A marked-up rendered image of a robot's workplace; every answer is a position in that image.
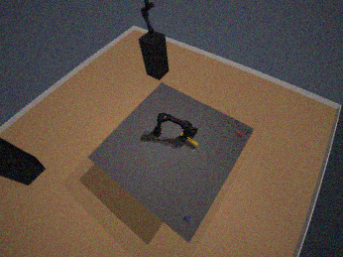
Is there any yellow bar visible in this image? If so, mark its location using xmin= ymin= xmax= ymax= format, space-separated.
xmin=180 ymin=132 xmax=198 ymax=147

